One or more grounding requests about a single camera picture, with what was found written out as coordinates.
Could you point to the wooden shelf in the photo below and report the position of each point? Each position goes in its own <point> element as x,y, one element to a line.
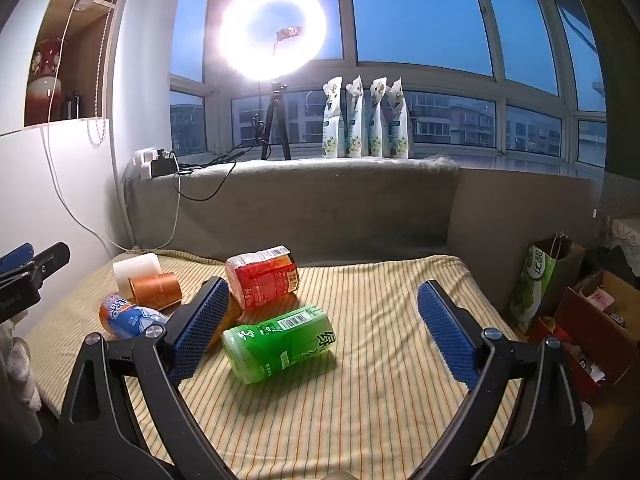
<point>85,60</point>

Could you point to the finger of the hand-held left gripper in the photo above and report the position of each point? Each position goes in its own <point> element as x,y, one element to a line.
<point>50,258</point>
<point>15,256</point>

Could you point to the black tripod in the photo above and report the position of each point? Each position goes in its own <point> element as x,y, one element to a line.
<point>276,92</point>

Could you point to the phone holder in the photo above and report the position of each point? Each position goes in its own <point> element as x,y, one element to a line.
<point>290,33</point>

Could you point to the red white vase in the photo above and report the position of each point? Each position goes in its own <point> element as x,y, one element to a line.
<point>42,100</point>

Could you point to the green paper bag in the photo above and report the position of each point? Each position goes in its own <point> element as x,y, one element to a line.
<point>535,285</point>

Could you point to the white cup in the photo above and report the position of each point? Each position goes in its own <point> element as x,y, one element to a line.
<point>132,267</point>

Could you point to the amber cup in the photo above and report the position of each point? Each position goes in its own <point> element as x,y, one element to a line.
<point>233,312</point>

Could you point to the red labelled bottle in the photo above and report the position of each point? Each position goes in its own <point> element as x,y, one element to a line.
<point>260,277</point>

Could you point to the white plug adapter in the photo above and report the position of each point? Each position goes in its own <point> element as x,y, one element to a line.
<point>143,165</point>

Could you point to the white green pouch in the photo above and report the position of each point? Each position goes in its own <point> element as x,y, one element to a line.
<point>332,120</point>
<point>397,125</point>
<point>376,120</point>
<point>356,120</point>

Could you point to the dark bottle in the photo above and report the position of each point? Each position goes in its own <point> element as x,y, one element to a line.
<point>75,106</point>

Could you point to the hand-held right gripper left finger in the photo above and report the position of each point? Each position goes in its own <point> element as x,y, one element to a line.
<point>200,325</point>

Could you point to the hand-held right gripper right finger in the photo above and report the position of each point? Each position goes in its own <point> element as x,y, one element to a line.
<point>447,332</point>

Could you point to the white plush cloth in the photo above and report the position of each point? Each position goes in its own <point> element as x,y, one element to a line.
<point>17,370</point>

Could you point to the white window frame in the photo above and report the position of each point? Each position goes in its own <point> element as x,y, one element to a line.
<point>350,66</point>

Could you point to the patterned white cloth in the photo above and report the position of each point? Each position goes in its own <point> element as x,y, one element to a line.
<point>625,230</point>

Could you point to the copper cup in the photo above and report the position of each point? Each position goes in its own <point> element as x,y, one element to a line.
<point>152,290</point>

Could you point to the striped yellow cloth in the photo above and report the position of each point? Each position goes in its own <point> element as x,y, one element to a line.
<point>375,360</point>

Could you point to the green tea bottle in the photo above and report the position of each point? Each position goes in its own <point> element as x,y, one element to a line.
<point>280,345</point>

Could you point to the red cardboard box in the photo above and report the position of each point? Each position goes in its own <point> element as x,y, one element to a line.
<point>595,340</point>

